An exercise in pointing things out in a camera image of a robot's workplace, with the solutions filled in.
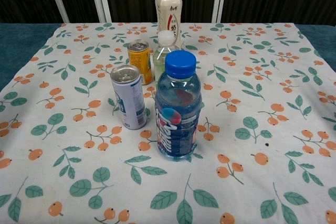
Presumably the blue plastic drink bottle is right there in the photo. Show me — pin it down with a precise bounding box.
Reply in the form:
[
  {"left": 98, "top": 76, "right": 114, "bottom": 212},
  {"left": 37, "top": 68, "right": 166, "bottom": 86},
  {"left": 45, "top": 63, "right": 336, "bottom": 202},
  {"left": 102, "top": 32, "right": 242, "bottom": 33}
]
[{"left": 154, "top": 50, "right": 203, "bottom": 162}]

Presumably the beige milk tea bottle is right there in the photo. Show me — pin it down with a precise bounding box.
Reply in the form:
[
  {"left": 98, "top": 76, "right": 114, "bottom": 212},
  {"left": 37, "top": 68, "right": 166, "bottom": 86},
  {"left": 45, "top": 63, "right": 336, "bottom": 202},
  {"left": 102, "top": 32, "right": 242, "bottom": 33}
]
[{"left": 154, "top": 0, "right": 183, "bottom": 51}]

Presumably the small clear glass jar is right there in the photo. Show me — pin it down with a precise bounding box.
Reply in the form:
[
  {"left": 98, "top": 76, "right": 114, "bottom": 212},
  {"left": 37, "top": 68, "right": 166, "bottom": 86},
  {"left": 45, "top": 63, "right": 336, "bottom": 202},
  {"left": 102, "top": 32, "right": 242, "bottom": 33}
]
[{"left": 153, "top": 30, "right": 183, "bottom": 92}]

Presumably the orange yellow drink can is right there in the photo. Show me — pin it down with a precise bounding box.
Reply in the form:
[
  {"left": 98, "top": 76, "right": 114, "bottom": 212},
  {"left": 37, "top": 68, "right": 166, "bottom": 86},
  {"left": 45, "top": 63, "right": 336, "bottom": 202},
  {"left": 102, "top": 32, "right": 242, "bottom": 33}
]
[{"left": 127, "top": 39, "right": 153, "bottom": 86}]

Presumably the floral fruit print tablecloth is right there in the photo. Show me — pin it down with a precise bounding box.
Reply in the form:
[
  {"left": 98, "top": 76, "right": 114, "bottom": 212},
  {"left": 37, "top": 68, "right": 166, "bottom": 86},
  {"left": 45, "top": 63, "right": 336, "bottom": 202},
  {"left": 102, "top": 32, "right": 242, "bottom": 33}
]
[{"left": 0, "top": 22, "right": 336, "bottom": 224}]

